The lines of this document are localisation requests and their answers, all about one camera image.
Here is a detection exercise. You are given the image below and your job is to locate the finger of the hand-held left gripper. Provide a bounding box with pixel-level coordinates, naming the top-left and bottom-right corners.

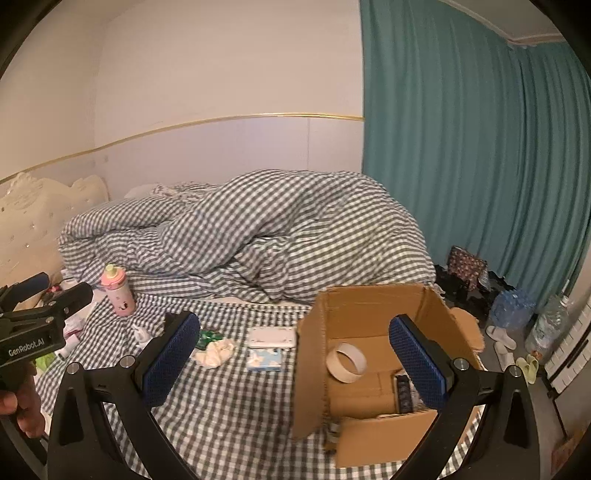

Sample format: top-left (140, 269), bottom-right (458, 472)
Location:
top-left (41, 282), bottom-right (93, 320)
top-left (14, 272), bottom-right (49, 303)

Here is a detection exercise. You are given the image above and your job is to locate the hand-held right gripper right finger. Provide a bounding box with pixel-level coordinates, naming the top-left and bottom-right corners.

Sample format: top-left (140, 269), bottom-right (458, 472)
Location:
top-left (388, 315), bottom-right (541, 480)

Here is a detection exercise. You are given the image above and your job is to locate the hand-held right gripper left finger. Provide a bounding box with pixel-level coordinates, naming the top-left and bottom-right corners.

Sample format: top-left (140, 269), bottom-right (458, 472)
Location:
top-left (46, 310), bottom-right (201, 480)

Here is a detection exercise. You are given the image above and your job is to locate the blue tissue packet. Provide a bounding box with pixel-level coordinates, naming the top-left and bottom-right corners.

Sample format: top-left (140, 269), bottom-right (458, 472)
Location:
top-left (246, 347), bottom-right (283, 373)

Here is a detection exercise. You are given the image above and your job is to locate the brown cardboard box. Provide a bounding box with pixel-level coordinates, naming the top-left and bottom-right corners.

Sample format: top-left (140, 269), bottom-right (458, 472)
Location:
top-left (290, 283), bottom-right (485, 468)

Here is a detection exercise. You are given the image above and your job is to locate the person's left hand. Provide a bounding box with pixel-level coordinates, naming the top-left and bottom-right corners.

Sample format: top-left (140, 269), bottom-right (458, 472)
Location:
top-left (0, 364), bottom-right (45, 437)

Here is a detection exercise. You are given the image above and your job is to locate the pile of assorted packets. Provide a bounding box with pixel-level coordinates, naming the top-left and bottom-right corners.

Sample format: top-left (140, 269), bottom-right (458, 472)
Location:
top-left (34, 276), bottom-right (105, 376)

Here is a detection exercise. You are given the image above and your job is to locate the dark patterned item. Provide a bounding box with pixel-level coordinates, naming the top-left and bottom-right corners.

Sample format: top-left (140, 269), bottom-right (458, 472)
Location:
top-left (394, 374), bottom-right (420, 414)

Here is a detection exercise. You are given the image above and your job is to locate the pink drinking bottle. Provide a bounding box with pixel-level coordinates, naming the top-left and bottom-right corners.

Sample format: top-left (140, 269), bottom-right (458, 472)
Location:
top-left (100, 263), bottom-right (137, 317)

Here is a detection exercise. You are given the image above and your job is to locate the cream padded headboard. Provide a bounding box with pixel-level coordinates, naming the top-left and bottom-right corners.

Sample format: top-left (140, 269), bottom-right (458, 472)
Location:
top-left (0, 172), bottom-right (110, 289)

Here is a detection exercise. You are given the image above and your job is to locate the tape roll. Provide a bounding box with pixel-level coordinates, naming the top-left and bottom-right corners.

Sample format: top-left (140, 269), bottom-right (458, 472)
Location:
top-left (325, 342), bottom-right (368, 384)

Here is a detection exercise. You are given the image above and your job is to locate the pile of dark clothes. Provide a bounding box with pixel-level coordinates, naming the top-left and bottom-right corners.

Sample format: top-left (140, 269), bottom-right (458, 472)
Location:
top-left (433, 262), bottom-right (509, 320)

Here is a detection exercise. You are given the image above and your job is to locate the grey checked bed sheet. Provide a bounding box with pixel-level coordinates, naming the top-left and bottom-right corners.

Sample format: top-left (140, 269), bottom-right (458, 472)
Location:
top-left (32, 272), bottom-right (485, 480)

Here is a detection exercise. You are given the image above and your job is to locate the white rectangular case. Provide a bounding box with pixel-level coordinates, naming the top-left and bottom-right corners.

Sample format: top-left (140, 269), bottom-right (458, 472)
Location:
top-left (247, 326), bottom-right (297, 348)

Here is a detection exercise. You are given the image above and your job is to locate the patterned bag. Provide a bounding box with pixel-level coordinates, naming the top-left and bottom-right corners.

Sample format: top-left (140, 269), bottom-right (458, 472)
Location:
top-left (447, 245), bottom-right (489, 290)

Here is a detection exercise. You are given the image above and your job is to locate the white pillow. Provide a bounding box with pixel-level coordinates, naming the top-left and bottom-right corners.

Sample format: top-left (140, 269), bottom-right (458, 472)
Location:
top-left (124, 184), bottom-right (160, 200)

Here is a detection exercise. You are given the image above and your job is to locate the large water bottle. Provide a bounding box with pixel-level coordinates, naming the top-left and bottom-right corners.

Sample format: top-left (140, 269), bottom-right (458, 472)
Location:
top-left (525, 292), bottom-right (571, 363)

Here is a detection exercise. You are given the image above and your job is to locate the white radiator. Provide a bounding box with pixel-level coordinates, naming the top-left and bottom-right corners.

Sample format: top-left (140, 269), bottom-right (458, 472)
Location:
top-left (544, 305), bottom-right (591, 394)

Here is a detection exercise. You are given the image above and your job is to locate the grey checked duvet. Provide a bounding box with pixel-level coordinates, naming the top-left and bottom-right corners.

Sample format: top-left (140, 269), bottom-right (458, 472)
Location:
top-left (58, 170), bottom-right (437, 306)

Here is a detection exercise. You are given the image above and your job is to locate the teal curtain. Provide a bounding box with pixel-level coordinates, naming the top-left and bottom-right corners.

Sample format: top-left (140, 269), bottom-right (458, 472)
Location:
top-left (359, 0), bottom-right (591, 317)

